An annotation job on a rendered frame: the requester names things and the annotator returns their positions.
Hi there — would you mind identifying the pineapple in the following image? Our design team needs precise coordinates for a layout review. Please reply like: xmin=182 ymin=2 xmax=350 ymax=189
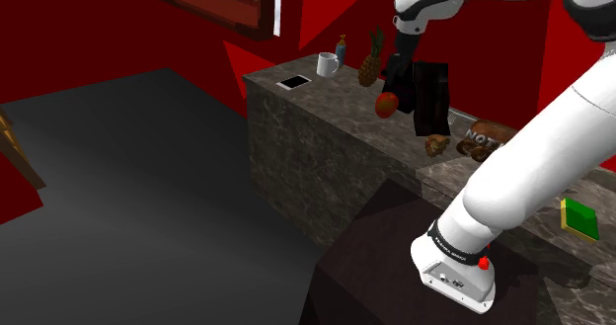
xmin=357 ymin=25 xmax=386 ymax=89

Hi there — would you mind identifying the red and green mango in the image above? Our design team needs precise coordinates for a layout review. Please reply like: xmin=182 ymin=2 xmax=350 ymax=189
xmin=374 ymin=91 xmax=400 ymax=120

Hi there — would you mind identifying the blue pump bottle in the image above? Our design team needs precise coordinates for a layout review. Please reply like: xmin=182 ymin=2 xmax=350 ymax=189
xmin=335 ymin=34 xmax=348 ymax=70

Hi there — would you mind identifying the white mug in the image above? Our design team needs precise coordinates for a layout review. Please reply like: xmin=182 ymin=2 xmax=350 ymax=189
xmin=316 ymin=51 xmax=342 ymax=79

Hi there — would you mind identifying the brown bread piece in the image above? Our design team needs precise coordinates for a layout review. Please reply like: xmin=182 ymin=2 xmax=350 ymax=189
xmin=423 ymin=133 xmax=451 ymax=159

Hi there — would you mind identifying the black phone with white rim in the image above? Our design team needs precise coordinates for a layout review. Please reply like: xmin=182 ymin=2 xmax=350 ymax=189
xmin=276 ymin=73 xmax=313 ymax=92

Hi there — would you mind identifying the brown lettered bread loaf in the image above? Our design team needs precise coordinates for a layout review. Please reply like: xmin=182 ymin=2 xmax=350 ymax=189
xmin=455 ymin=119 xmax=519 ymax=164

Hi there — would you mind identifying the dark robot stand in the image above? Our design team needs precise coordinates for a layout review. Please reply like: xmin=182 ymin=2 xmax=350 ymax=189
xmin=298 ymin=178 xmax=551 ymax=325

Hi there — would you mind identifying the green and yellow sponge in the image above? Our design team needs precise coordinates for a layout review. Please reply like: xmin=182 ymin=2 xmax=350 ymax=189
xmin=560 ymin=197 xmax=601 ymax=245

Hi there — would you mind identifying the red window frame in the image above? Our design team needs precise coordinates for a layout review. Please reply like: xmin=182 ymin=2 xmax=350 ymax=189
xmin=135 ymin=0 xmax=283 ymax=42

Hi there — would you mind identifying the brown wooden frame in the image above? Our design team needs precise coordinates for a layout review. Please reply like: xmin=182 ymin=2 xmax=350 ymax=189
xmin=0 ymin=106 xmax=47 ymax=192

